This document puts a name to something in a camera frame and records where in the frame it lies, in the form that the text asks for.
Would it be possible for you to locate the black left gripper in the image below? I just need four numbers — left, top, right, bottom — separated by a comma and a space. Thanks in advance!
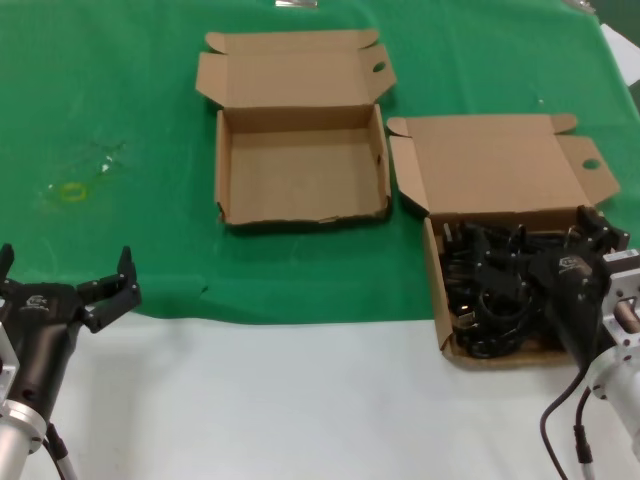
0, 243, 143, 417

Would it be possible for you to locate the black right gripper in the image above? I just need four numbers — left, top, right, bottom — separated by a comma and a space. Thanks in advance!
529, 204, 630, 371

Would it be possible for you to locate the cardboard box with torn rim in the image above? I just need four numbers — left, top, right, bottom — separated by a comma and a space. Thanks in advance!
194, 28, 399, 234

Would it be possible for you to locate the white board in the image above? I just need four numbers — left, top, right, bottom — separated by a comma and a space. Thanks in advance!
598, 22, 640, 87

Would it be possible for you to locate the green table cloth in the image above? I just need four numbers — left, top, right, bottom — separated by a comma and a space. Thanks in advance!
0, 0, 640, 326

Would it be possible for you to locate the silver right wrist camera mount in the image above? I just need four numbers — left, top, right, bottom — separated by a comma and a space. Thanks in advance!
601, 249, 640, 351

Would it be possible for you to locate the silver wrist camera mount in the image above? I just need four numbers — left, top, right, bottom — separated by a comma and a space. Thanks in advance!
601, 249, 640, 351
0, 319, 22, 401

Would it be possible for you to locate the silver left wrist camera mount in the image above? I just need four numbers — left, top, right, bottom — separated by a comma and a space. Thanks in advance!
0, 319, 22, 401

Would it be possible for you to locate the cardboard box holding cables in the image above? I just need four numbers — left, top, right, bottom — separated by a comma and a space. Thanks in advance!
387, 113, 622, 374

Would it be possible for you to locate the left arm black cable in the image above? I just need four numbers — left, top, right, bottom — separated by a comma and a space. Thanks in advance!
43, 422, 77, 480

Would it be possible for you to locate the right arm cable silver connector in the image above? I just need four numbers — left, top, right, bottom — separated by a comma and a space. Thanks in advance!
573, 387, 597, 480

